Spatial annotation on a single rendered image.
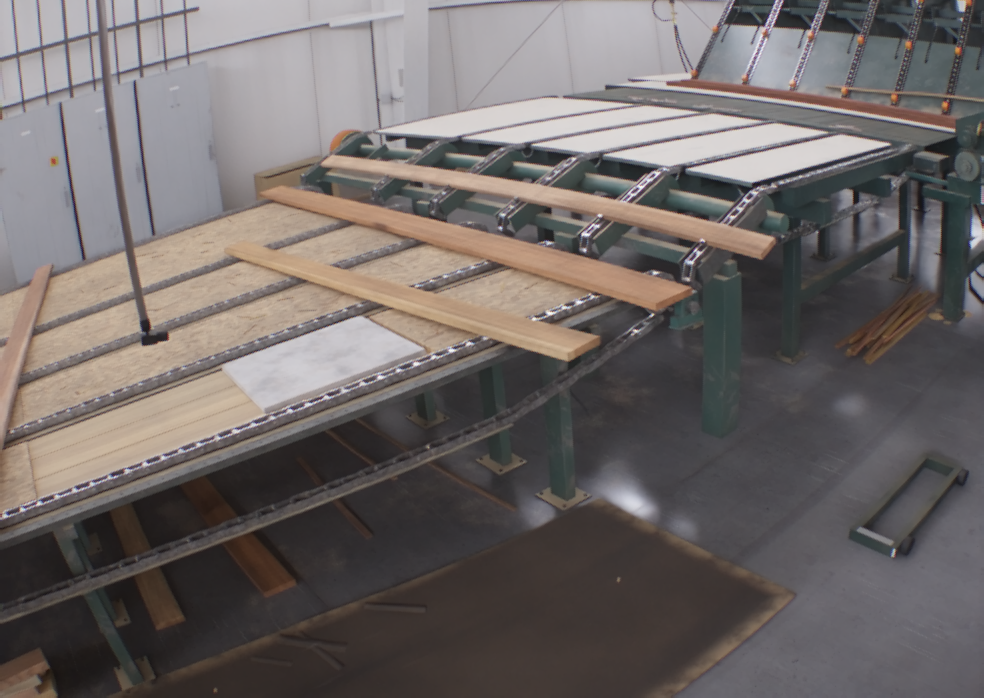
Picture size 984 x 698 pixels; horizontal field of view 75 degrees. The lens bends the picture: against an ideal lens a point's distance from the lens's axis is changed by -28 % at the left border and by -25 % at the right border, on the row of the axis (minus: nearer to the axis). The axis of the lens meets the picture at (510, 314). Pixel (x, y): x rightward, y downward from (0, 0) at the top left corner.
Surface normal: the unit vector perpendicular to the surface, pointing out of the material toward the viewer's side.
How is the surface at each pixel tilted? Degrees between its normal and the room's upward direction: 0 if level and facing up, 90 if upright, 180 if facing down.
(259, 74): 87
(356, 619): 0
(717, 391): 90
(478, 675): 0
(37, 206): 90
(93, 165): 90
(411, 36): 99
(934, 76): 47
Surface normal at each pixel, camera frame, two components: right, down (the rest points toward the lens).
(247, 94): 0.61, 0.17
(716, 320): -0.79, 0.29
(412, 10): 0.62, 0.37
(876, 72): -0.64, -0.43
